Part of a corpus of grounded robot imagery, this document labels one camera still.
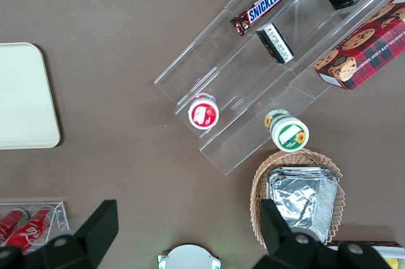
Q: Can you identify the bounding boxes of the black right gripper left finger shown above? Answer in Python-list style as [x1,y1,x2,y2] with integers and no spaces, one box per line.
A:
[0,199,120,269]

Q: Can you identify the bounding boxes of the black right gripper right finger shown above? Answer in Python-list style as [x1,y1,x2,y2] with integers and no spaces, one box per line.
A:
[252,198,392,269]

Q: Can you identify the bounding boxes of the foil wrapped sandwich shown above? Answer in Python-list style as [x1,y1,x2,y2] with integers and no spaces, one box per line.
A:
[266,166,341,243]

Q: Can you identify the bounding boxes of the woven wicker basket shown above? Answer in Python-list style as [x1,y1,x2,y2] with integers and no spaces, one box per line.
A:
[250,150,346,247]

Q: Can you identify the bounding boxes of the cream plastic tray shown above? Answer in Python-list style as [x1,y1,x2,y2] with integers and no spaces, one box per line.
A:
[0,42,61,150]

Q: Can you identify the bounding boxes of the clear acrylic can holder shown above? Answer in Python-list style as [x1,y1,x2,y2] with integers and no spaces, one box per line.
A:
[0,201,70,253]

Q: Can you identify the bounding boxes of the red cola can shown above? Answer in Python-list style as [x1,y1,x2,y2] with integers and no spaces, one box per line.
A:
[5,206,55,253]
[0,208,29,246]

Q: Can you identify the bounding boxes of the white round device green lights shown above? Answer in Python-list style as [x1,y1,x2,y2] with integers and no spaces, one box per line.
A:
[157,243,221,269]

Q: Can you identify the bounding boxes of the green sunflower lid cup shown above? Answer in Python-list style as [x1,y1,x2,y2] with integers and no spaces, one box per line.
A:
[264,108,310,153]

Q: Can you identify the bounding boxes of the red lid yogurt cup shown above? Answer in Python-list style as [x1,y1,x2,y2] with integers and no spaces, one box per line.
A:
[187,92,220,130]

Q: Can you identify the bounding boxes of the clear acrylic stepped shelf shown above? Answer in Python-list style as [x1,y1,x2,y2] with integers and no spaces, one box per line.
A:
[153,0,405,177]

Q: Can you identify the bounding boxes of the black box with white label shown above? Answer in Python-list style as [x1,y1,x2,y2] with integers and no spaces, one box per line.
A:
[256,23,296,66]

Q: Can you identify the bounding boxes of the red tartan cookie box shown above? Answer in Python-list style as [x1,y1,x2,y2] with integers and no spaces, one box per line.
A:
[313,0,405,91]

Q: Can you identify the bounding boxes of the Snickers chocolate bar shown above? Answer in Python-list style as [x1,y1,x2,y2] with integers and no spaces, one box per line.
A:
[230,0,296,37]

